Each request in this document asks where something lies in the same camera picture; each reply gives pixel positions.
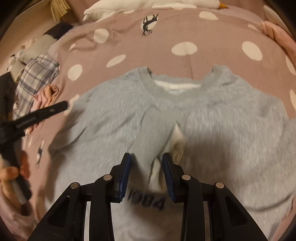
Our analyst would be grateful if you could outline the grey blue sweatshirt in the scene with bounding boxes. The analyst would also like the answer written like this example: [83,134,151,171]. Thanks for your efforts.
[48,65,295,240]

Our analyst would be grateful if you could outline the orange pink clothes pile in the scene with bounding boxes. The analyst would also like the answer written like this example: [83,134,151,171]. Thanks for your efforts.
[24,84,60,137]

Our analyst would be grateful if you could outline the white grey clothes heap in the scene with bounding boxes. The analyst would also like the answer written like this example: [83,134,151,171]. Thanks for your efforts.
[6,22,75,82]

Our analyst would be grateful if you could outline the left hand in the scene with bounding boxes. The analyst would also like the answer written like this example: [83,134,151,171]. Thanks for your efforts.
[1,151,30,213]

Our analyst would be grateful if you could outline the plaid grey shirt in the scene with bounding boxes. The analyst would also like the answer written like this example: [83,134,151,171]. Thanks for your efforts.
[13,53,59,120]

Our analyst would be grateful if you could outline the straw tassel item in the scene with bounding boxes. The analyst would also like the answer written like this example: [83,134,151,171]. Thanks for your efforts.
[50,0,71,22]

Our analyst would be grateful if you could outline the white plush pillow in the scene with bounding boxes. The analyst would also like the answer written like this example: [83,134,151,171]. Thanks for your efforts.
[83,0,227,21]

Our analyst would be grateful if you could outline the pink polka dot bedspread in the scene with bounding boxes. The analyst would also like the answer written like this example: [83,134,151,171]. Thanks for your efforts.
[0,5,296,241]

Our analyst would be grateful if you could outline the pink folded garment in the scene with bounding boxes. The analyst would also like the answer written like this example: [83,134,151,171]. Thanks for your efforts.
[261,21,296,64]

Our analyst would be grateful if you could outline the cream folded garment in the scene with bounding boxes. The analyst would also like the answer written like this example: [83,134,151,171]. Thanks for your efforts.
[263,5,292,36]

